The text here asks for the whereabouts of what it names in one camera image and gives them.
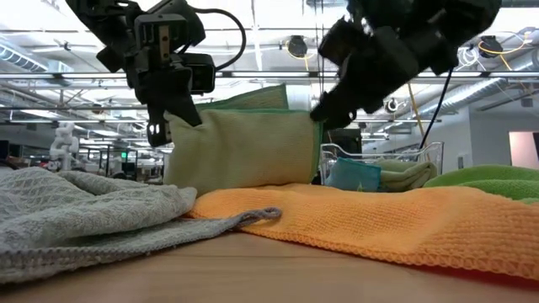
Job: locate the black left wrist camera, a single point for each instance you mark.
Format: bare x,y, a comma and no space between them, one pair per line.
200,73

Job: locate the silver ventilation duct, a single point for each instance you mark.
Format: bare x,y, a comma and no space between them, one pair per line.
21,59
471,94

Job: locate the clear plastic bin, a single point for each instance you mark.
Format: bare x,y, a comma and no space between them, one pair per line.
438,155

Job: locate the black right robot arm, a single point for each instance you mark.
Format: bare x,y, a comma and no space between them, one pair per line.
442,25

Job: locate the sage green microfiber towel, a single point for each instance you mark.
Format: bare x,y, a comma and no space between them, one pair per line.
408,174
240,151

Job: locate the pink door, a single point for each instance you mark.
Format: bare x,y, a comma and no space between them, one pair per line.
522,149

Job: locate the white distant robot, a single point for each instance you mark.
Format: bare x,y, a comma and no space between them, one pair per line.
63,145

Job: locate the blue microfiber towel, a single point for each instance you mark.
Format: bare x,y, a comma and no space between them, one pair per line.
351,174

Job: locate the white square column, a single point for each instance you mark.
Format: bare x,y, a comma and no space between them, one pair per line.
300,97

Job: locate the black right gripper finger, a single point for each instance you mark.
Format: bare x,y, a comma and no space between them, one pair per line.
330,103
345,115

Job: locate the black wall screen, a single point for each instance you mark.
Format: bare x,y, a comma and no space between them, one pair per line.
345,141

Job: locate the grey microfiber towel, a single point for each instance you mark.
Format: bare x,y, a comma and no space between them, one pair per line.
84,202

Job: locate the lime green microfiber towel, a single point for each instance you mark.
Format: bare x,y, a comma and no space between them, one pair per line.
492,179

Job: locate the orange microfiber towel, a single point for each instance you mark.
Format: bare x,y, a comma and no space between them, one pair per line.
379,223

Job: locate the long ceiling light rail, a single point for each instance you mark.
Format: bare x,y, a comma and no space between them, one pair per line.
273,74

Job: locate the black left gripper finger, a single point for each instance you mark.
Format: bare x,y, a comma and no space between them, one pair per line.
188,101
177,105

